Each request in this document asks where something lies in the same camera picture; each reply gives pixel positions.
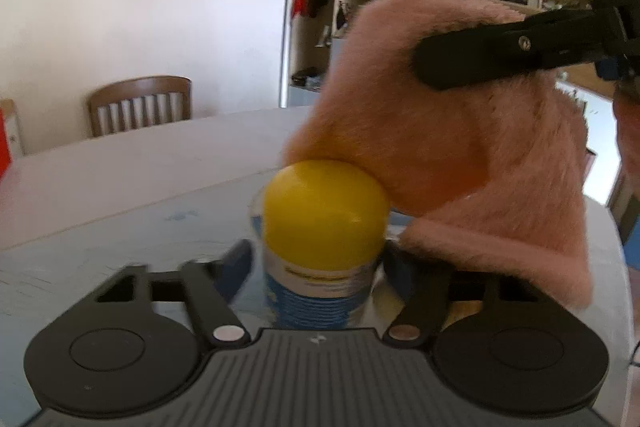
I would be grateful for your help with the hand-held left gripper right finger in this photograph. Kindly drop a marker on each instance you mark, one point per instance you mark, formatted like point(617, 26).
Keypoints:
point(396, 272)

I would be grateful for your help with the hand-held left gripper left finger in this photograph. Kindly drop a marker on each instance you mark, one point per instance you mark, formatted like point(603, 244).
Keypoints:
point(239, 266)

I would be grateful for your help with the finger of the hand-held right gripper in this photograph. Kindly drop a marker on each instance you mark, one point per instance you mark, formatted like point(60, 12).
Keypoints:
point(480, 54)

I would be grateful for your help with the blue container with yellow cap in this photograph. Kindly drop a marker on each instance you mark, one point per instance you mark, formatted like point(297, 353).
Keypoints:
point(325, 227)

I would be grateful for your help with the pink fluffy cloth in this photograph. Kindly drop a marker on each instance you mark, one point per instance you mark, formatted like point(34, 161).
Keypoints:
point(450, 147)

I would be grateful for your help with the person's right forearm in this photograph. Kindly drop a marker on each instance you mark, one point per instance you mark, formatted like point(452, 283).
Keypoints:
point(629, 147)

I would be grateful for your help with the red hanging cloth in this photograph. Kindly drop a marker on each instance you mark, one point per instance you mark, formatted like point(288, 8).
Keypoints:
point(301, 1)

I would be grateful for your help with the wooden chair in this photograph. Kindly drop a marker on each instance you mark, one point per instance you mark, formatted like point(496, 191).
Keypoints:
point(142, 104)

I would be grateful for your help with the red box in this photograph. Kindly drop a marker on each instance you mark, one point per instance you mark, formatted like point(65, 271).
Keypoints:
point(4, 142)

